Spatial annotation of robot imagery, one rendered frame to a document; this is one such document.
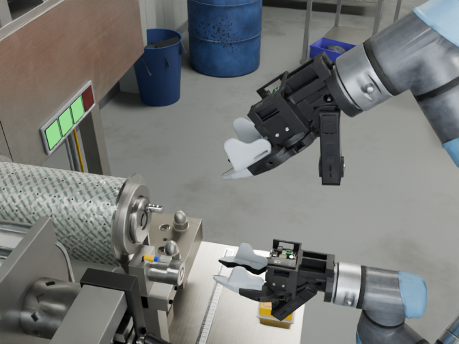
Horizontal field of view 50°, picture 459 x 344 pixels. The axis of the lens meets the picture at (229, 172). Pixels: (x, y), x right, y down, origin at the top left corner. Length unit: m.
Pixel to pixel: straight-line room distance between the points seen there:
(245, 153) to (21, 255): 0.31
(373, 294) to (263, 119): 0.39
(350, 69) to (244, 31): 3.47
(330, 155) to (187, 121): 2.92
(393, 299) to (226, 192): 2.06
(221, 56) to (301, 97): 3.47
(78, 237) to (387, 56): 0.52
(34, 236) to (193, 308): 0.67
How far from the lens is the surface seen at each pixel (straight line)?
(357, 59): 0.60
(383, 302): 0.89
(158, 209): 0.80
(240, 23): 4.01
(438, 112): 0.60
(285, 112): 0.61
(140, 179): 0.83
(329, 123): 0.62
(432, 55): 0.58
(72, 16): 1.27
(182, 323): 1.11
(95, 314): 0.45
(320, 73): 0.61
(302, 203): 2.82
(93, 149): 1.82
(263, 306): 1.10
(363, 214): 2.81
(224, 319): 1.11
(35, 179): 0.84
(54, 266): 0.63
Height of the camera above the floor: 1.78
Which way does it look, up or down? 36 degrees down
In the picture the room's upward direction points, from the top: straight up
